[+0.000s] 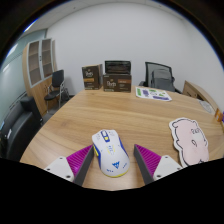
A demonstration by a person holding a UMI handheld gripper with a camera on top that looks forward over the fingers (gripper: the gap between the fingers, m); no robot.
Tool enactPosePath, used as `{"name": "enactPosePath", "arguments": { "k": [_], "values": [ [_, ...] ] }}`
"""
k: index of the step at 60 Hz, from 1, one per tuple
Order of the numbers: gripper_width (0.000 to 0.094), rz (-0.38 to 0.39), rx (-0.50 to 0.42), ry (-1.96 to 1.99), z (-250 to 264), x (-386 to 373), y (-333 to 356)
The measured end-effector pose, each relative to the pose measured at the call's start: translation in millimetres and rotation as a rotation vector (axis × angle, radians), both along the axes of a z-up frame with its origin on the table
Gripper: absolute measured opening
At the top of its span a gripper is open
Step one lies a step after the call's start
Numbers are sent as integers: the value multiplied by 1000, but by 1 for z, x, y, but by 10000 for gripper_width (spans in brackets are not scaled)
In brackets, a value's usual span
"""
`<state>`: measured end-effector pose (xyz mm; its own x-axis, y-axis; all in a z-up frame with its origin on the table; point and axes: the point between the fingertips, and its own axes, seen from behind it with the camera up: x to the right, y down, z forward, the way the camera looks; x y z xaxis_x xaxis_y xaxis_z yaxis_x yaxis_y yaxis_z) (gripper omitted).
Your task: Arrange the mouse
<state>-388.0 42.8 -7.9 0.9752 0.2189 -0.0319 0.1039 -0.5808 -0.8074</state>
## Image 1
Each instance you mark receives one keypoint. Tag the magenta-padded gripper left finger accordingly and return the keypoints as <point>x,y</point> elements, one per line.
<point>58,166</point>

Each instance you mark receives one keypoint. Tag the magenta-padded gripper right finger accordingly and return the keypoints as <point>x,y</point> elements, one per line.
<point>166,165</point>

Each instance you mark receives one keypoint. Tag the white blue yellow computer mouse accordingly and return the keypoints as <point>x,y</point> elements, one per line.
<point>110,153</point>

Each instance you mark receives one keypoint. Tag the pink pig-shaped mouse pad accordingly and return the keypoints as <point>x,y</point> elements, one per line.
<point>190,141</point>

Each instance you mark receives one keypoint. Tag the white green purple mouse pad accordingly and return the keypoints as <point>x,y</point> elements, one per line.
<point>152,94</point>

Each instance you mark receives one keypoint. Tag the black leather armchair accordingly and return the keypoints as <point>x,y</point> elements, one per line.
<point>18,130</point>

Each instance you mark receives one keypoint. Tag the small orange box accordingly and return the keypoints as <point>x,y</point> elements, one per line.
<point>219,115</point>

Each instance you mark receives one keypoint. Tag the wooden side desk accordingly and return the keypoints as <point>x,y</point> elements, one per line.
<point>195,93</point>

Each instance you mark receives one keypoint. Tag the black visitor chair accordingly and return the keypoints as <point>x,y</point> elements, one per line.
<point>57,83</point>

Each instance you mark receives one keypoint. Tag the grey backpack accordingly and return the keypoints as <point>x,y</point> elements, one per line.
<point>162,80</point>

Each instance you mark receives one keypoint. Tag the tall brown cardboard box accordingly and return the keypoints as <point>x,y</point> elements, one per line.
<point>91,77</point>

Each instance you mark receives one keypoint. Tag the wide brown cardboard box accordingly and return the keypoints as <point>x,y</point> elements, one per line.
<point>116,83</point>

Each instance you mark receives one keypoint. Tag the wooden shelf cabinet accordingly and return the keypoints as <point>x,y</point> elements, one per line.
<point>35,71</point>

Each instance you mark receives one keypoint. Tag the black mesh office chair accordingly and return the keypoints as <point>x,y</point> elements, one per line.
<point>149,68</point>

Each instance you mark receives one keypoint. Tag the black cardboard box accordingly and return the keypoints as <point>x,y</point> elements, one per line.
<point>117,67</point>

